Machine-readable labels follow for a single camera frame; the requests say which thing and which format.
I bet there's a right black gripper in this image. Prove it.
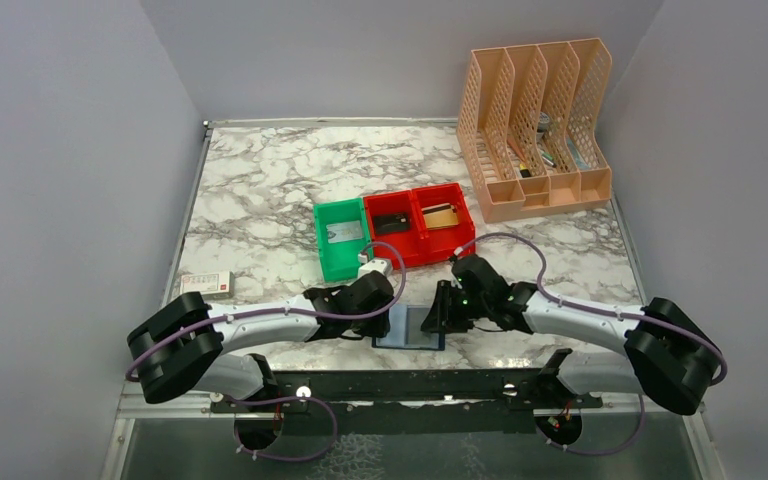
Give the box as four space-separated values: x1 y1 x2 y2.
421 279 490 333

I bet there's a navy blue card holder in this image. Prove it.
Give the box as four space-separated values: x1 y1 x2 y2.
371 304 445 351

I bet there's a green plastic bin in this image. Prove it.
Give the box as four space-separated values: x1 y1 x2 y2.
313 198 371 283

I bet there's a red double bin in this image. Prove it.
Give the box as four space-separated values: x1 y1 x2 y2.
363 183 476 267

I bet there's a peach desk file organizer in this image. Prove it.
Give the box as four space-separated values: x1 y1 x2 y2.
456 38 612 223

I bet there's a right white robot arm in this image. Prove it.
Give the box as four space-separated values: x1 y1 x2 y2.
421 255 724 416

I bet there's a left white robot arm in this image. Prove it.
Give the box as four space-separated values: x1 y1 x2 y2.
125 271 402 411

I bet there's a silver VIP card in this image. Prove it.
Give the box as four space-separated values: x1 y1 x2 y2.
326 220 365 244

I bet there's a black card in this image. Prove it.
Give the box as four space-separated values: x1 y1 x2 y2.
372 212 411 236

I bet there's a gold striped card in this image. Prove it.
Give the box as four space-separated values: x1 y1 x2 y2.
421 203 460 230

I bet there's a white red small box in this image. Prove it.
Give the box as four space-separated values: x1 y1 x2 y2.
178 271 235 300

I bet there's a green marker pen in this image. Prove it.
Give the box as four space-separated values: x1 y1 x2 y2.
541 152 556 168

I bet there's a round grey tin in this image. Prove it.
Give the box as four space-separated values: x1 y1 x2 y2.
536 111 553 141

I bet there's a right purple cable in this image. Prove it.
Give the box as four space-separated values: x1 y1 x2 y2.
453 232 730 458

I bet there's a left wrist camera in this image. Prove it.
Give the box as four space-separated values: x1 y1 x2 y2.
357 254 393 279

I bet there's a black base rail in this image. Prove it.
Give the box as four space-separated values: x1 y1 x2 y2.
210 359 603 447

